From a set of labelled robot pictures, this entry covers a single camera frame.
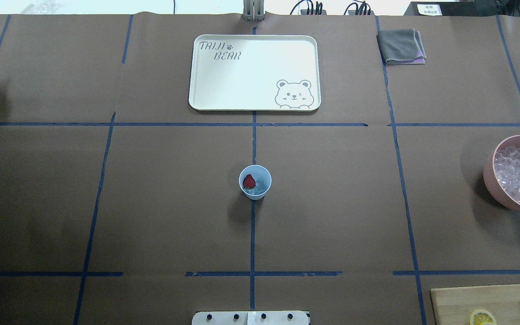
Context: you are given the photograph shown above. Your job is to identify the red strawberry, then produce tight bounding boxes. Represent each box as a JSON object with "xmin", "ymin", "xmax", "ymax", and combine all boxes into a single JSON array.
[{"xmin": 241, "ymin": 174, "xmax": 256, "ymax": 190}]

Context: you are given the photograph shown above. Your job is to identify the clear ice cube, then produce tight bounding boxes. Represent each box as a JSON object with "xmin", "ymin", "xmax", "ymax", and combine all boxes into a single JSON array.
[{"xmin": 254, "ymin": 180, "xmax": 269, "ymax": 195}]

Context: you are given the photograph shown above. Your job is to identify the light blue cup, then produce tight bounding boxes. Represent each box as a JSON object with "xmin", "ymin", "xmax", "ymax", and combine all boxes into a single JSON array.
[{"xmin": 238, "ymin": 164, "xmax": 272, "ymax": 201}]

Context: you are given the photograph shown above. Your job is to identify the cream serving tray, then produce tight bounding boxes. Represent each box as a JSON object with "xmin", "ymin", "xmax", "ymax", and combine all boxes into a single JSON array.
[{"xmin": 188, "ymin": 34, "xmax": 322, "ymax": 112}]

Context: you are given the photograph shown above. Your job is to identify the grey folded cloth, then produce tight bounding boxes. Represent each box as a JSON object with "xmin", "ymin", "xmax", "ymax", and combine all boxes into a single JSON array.
[{"xmin": 377, "ymin": 28, "xmax": 427, "ymax": 65}]

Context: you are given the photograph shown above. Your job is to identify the wooden cutting board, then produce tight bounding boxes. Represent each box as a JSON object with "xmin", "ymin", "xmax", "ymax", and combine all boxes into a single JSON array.
[{"xmin": 431, "ymin": 284, "xmax": 520, "ymax": 325}]

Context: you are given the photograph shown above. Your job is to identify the lemon slices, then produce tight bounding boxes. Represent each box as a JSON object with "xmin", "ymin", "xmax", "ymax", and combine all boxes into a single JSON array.
[{"xmin": 469, "ymin": 309, "xmax": 498, "ymax": 325}]

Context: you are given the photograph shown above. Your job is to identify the pink bowl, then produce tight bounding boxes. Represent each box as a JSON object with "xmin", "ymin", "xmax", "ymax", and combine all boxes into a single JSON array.
[{"xmin": 483, "ymin": 135, "xmax": 520, "ymax": 212}]

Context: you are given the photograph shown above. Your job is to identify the aluminium frame post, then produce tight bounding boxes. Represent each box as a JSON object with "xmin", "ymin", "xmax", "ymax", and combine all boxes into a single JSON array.
[{"xmin": 243, "ymin": 0, "xmax": 265, "ymax": 21}]

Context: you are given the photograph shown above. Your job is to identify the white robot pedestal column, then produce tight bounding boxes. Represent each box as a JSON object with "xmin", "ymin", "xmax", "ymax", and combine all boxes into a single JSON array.
[{"xmin": 191, "ymin": 310, "xmax": 311, "ymax": 325}]

